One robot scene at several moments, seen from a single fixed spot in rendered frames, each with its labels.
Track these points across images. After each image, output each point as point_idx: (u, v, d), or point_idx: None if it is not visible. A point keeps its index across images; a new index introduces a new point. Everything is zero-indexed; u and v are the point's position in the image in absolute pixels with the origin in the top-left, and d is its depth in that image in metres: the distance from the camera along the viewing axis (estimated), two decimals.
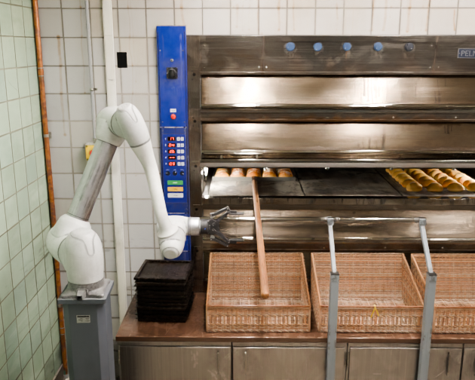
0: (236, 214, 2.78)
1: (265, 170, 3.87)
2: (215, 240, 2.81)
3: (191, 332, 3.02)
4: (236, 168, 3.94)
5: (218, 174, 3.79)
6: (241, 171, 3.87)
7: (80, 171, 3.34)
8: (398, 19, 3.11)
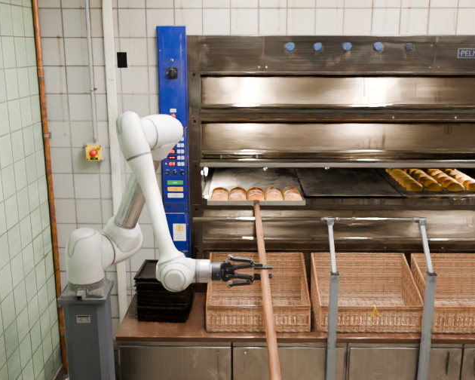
0: (262, 268, 2.22)
1: (268, 192, 3.30)
2: (234, 284, 2.24)
3: (191, 332, 3.02)
4: (235, 189, 3.37)
5: (213, 197, 3.22)
6: (241, 193, 3.30)
7: (80, 171, 3.34)
8: (398, 19, 3.11)
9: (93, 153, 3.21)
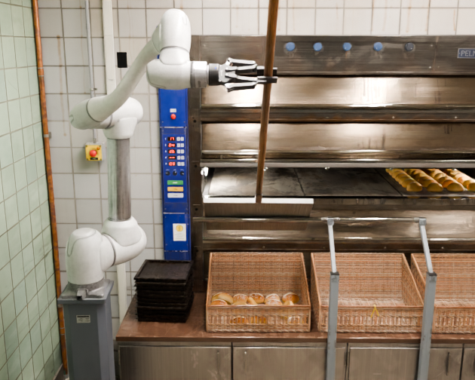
0: None
1: (268, 298, 3.31)
2: (234, 84, 1.94)
3: (191, 332, 3.02)
4: None
5: (225, 293, 3.29)
6: (244, 298, 3.32)
7: (80, 171, 3.34)
8: (398, 19, 3.11)
9: (93, 153, 3.21)
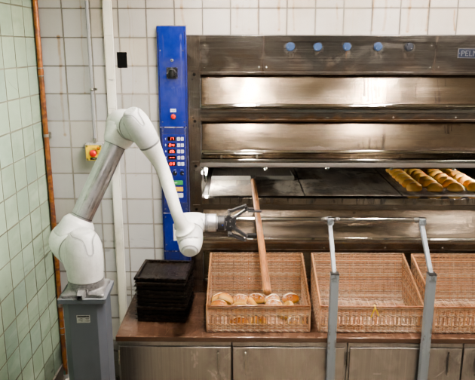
0: (254, 212, 2.80)
1: (268, 298, 3.31)
2: (232, 236, 2.84)
3: (191, 332, 3.02)
4: None
5: (225, 293, 3.29)
6: (244, 298, 3.32)
7: (80, 171, 3.34)
8: (398, 19, 3.11)
9: (93, 153, 3.21)
